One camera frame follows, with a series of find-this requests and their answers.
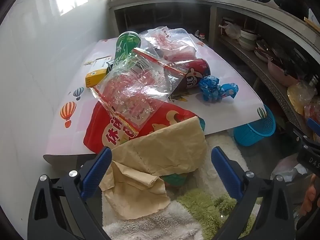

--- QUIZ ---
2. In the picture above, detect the blue wrapper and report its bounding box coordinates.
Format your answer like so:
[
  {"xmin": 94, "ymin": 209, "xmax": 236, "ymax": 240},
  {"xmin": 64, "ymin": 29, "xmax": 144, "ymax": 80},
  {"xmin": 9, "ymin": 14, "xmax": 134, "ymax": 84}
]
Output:
[{"xmin": 199, "ymin": 76, "xmax": 239, "ymax": 103}]

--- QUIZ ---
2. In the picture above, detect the blue plastic wastebasket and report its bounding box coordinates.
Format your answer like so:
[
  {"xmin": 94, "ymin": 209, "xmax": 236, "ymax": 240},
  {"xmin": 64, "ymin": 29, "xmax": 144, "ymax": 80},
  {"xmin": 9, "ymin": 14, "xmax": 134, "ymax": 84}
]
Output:
[{"xmin": 233, "ymin": 104, "xmax": 276, "ymax": 147}]

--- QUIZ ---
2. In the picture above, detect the yellow white medicine box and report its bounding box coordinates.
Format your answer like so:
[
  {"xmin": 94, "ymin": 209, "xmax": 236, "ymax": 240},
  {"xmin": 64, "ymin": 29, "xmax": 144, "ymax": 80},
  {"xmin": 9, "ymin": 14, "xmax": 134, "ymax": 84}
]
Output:
[{"xmin": 85, "ymin": 55, "xmax": 113, "ymax": 88}]

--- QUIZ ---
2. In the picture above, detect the yellow bag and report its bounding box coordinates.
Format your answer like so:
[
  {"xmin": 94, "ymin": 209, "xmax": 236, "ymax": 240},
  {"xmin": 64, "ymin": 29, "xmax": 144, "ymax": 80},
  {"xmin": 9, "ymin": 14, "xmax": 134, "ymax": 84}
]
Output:
[{"xmin": 287, "ymin": 82, "xmax": 315, "ymax": 117}]

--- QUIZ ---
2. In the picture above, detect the pale pink plastic bag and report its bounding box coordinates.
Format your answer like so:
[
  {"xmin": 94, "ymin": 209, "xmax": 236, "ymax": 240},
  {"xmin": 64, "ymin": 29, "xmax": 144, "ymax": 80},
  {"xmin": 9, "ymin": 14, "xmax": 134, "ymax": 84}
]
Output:
[{"xmin": 271, "ymin": 155, "xmax": 308, "ymax": 183}]

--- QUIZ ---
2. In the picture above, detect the white plastic bag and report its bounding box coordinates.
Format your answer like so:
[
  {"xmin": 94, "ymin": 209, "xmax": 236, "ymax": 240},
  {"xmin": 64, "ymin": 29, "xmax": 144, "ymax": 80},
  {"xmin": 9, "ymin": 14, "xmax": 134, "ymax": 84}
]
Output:
[{"xmin": 219, "ymin": 21, "xmax": 242, "ymax": 40}]

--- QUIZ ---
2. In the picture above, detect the stack of plates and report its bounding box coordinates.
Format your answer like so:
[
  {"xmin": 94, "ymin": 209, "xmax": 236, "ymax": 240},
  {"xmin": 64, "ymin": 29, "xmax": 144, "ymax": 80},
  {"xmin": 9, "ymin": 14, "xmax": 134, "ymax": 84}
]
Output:
[{"xmin": 254, "ymin": 40, "xmax": 270, "ymax": 63}]

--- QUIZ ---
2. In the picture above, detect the person's right hand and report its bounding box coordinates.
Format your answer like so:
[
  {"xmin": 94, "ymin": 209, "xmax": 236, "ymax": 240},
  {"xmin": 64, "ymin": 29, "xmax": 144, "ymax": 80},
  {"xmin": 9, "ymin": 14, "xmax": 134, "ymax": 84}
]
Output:
[{"xmin": 300, "ymin": 174, "xmax": 320, "ymax": 217}]

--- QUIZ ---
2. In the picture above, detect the concrete counter with shelf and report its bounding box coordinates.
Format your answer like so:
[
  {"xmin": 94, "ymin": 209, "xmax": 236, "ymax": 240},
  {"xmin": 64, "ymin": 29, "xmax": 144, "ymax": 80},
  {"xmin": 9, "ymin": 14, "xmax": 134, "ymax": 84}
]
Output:
[{"xmin": 108, "ymin": 0, "xmax": 320, "ymax": 140}]

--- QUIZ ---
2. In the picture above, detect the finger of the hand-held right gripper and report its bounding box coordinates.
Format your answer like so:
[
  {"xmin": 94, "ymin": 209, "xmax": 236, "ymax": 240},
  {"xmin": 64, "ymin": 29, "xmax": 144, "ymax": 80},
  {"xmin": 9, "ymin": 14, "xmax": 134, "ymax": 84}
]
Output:
[{"xmin": 292, "ymin": 117, "xmax": 320, "ymax": 145}]

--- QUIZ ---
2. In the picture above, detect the clear zip bag red print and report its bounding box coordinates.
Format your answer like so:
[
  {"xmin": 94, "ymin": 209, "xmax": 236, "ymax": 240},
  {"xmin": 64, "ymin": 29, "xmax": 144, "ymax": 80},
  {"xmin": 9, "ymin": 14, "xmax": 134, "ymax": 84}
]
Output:
[{"xmin": 90, "ymin": 48, "xmax": 192, "ymax": 138}]

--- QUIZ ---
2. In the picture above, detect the red snack bag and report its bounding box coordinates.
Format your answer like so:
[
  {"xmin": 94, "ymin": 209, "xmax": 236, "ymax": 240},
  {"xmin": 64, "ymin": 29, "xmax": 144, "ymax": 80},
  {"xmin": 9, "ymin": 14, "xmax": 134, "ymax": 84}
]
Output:
[{"xmin": 83, "ymin": 102, "xmax": 207, "ymax": 187}]

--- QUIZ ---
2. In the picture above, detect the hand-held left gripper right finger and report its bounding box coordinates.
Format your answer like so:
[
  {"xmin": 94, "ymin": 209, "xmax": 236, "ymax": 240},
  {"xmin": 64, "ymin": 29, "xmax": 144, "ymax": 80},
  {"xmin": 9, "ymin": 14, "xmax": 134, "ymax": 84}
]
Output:
[{"xmin": 211, "ymin": 147, "xmax": 297, "ymax": 240}]

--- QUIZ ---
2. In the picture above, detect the dark red cartoon can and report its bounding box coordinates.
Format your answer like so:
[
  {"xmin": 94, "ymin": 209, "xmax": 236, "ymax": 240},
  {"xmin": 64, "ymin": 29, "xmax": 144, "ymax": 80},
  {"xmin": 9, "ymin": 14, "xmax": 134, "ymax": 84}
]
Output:
[{"xmin": 172, "ymin": 58, "xmax": 212, "ymax": 93}]

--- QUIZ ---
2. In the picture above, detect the beige paper towel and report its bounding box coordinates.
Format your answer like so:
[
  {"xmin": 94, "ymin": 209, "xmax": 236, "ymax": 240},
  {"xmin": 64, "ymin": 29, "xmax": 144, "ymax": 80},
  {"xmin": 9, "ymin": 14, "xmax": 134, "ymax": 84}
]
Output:
[{"xmin": 99, "ymin": 117, "xmax": 208, "ymax": 220}]

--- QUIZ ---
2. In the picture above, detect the green can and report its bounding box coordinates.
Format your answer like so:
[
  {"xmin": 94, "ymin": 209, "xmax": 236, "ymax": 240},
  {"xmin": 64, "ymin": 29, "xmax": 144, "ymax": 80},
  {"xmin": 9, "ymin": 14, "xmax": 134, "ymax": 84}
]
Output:
[{"xmin": 110, "ymin": 31, "xmax": 142, "ymax": 73}]

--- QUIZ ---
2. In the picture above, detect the pink basin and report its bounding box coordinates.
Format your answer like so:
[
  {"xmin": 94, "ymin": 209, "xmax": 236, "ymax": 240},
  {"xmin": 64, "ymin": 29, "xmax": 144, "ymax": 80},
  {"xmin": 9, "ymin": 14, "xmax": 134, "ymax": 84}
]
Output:
[{"xmin": 267, "ymin": 57, "xmax": 300, "ymax": 87}]

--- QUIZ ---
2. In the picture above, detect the red plastic bag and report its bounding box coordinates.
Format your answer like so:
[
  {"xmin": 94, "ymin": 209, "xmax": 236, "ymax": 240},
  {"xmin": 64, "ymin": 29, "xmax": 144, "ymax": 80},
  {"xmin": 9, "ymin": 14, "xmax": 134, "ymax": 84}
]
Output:
[{"xmin": 304, "ymin": 104, "xmax": 320, "ymax": 122}]

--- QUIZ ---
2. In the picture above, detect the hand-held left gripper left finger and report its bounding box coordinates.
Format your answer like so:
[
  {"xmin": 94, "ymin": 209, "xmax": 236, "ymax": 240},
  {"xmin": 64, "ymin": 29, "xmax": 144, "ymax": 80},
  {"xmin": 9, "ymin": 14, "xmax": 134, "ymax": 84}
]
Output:
[{"xmin": 27, "ymin": 147, "xmax": 112, "ymax": 240}]

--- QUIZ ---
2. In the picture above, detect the clear bag pink print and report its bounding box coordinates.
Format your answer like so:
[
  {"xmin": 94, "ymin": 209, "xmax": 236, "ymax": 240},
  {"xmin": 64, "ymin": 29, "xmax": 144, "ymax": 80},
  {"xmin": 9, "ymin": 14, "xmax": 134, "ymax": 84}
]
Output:
[{"xmin": 139, "ymin": 26, "xmax": 198, "ymax": 62}]

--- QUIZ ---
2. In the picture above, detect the green fluffy rug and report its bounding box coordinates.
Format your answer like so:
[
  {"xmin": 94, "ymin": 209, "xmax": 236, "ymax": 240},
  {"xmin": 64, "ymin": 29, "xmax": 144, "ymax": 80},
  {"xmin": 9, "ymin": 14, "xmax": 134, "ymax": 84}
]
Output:
[{"xmin": 176, "ymin": 189, "xmax": 263, "ymax": 240}]

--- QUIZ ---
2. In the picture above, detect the stack of white bowls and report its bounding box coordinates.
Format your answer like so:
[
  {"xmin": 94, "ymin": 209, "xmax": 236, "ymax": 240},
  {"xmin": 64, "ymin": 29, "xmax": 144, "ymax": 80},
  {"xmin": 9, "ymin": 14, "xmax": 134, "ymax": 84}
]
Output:
[{"xmin": 238, "ymin": 29, "xmax": 258, "ymax": 52}]

